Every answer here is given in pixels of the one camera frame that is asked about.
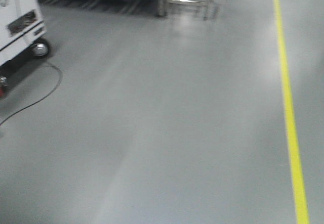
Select white wheeled cart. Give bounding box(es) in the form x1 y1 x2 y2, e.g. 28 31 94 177
0 0 53 101

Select black floor cable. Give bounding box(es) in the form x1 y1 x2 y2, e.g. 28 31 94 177
0 61 63 126

